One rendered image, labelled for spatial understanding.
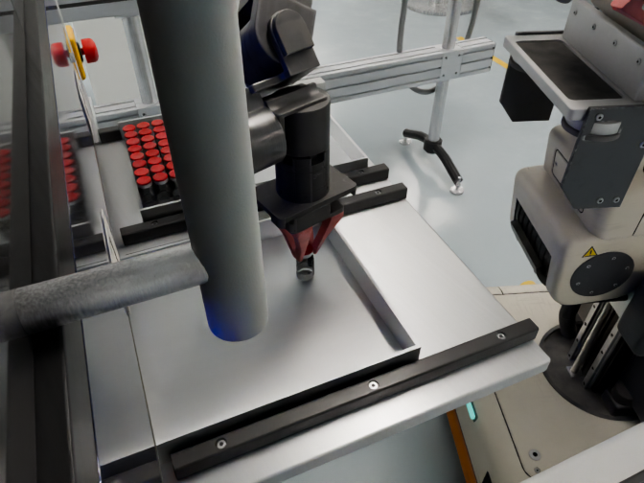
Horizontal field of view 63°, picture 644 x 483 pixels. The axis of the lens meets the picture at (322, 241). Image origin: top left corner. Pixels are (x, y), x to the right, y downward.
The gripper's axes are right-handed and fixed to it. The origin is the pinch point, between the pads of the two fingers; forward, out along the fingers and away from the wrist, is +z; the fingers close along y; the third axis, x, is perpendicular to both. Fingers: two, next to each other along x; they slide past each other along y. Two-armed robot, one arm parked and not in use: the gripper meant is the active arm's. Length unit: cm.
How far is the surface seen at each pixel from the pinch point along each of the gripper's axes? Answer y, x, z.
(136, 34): -25, -121, 15
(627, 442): -17.5, 35.6, 12.3
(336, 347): 3.6, 10.8, 4.6
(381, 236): -13.0, -0.2, 4.8
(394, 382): 2.6, 18.7, 2.8
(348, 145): -21.9, -18.4, 2.5
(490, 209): -134, -57, 93
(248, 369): 12.8, 7.4, 4.6
